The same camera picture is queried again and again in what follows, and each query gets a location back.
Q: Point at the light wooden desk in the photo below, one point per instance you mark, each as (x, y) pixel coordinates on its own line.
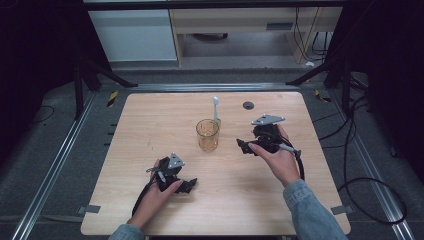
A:
(233, 20)

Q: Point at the person's left hand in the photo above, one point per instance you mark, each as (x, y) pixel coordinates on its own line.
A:
(151, 201)

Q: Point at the black curtain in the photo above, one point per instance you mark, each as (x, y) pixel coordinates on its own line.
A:
(390, 83)
(36, 66)

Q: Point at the grey tape piece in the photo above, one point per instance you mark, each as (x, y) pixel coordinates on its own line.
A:
(89, 209)
(342, 210)

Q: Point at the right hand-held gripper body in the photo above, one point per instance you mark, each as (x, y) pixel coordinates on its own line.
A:
(268, 131)

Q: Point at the aluminium floor rail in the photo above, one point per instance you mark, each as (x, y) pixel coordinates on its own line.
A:
(213, 87)
(50, 173)
(373, 173)

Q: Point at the round grey table grommet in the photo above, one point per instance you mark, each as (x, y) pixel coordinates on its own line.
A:
(248, 105)

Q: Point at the black metal stand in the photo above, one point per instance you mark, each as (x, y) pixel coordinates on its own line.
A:
(81, 86)
(343, 80)

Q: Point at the person's right hand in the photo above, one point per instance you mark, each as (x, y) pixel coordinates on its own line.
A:
(280, 165)

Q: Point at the white cabinet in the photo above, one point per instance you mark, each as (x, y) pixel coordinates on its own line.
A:
(133, 35)

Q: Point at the amber clear plastic cup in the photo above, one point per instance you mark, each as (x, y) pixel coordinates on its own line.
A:
(207, 136)

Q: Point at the yellow and black tape strip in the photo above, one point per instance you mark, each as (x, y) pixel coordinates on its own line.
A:
(321, 96)
(112, 98)

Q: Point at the white spoon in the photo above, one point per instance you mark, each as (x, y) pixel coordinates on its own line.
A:
(216, 108)

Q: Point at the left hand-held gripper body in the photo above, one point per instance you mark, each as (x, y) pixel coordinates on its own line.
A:
(170, 168)

